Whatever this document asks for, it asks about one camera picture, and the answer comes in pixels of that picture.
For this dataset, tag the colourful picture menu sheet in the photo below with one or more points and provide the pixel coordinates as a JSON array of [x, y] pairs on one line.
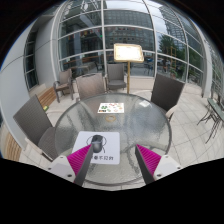
[[110, 107]]

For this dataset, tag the gold menu stand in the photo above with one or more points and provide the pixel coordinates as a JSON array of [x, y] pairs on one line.
[[128, 52]]

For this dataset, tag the grey wicker armchair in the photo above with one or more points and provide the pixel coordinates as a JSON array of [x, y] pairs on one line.
[[90, 86], [116, 75], [65, 80]]

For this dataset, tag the wooden slatted bench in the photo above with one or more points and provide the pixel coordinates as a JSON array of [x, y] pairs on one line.
[[10, 146], [48, 96]]

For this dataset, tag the black metal chairs group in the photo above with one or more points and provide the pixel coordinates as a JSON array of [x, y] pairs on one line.
[[215, 113]]

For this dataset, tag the black computer mouse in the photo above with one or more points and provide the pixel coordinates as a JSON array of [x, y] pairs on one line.
[[98, 144]]

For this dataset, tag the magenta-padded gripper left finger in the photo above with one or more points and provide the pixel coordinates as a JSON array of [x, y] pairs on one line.
[[61, 166]]

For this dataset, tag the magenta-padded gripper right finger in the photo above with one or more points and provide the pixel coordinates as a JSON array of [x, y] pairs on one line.
[[166, 165]]

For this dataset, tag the dark wicker armchair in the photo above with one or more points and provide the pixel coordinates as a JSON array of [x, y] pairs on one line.
[[166, 91], [31, 121]]

